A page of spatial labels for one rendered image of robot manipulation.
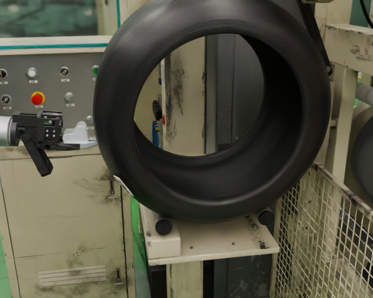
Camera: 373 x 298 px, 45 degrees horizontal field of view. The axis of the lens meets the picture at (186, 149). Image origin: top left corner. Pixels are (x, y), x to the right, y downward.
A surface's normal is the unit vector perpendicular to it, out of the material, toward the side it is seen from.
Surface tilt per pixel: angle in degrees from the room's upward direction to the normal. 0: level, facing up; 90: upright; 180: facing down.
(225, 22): 79
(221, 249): 0
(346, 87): 90
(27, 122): 90
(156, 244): 90
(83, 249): 89
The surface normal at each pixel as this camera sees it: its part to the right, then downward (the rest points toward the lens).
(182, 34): 0.08, 0.19
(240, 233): 0.00, -0.93
